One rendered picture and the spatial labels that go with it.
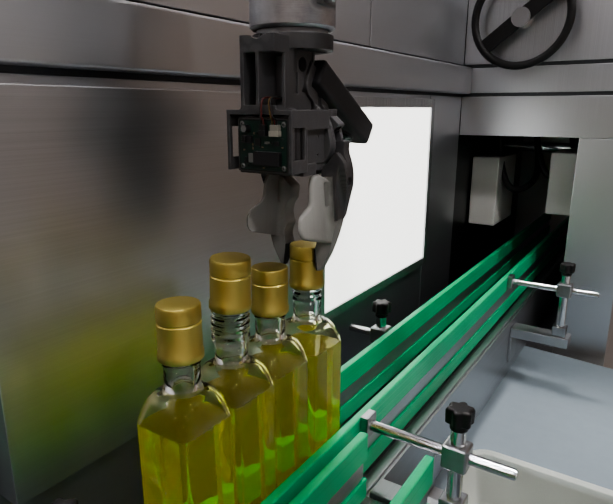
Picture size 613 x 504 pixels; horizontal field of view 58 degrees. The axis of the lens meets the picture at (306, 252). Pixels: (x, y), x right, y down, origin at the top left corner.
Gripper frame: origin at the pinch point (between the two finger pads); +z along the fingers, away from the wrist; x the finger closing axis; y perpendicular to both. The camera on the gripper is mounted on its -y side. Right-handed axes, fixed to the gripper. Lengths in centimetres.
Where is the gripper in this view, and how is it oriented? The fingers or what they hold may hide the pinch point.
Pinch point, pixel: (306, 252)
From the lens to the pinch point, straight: 54.8
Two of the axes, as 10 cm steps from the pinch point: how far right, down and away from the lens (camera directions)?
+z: 0.0, 9.7, 2.6
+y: -5.7, 2.1, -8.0
